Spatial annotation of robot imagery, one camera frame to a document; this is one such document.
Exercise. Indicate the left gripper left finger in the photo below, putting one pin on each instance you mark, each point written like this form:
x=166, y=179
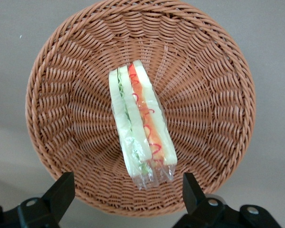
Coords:
x=57, y=202

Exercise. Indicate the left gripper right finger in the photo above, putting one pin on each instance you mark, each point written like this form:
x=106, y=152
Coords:
x=199, y=209

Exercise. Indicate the triangle sandwich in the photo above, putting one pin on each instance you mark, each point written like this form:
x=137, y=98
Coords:
x=137, y=118

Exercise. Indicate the brown round wicker basket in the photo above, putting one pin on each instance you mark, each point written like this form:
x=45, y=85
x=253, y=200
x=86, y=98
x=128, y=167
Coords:
x=73, y=107

